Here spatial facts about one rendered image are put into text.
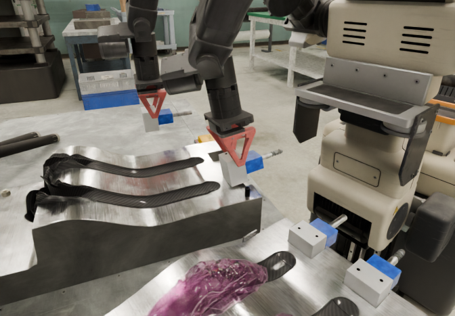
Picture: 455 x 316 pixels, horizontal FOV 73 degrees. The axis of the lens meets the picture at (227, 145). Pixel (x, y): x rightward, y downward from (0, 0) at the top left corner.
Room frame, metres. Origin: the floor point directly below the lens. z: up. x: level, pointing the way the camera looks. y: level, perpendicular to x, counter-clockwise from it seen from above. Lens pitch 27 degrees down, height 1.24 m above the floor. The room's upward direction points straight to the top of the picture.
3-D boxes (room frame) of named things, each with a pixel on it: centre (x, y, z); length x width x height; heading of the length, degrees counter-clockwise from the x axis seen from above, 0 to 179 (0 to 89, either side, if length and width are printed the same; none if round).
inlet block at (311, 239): (0.42, -0.17, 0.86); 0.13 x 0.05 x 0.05; 128
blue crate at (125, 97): (3.50, 1.37, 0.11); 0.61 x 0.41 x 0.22; 111
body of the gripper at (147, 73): (0.76, 0.20, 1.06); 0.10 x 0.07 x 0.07; 20
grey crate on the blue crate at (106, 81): (3.50, 1.37, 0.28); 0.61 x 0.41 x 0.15; 111
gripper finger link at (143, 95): (0.75, 0.19, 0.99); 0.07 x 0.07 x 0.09; 20
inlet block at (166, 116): (0.77, 0.16, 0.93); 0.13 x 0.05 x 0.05; 110
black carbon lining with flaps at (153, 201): (0.50, 0.20, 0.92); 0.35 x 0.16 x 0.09; 111
